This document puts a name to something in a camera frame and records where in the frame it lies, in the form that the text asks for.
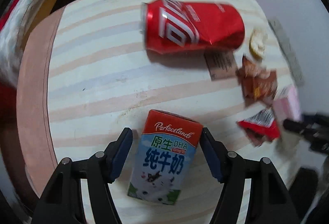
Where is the red snack wrapper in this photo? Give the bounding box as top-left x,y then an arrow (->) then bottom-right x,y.
237,109 -> 280,147

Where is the brown snack wrapper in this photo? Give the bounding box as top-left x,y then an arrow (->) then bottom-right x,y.
236,55 -> 278,107

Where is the cream peel scrap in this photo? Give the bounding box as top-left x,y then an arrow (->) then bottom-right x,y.
249,28 -> 267,60

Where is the blue white milk carton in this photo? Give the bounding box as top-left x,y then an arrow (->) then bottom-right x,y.
128,110 -> 203,205

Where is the red cola can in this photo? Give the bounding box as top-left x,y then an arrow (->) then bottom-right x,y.
141,0 -> 245,54

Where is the pink tissue pack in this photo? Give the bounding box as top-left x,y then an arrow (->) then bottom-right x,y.
272,85 -> 301,123

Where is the brown label tag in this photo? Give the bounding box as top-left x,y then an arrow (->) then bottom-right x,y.
204,51 -> 237,81

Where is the checkered bed mattress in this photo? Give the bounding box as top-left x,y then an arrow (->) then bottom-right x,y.
1,0 -> 45,88

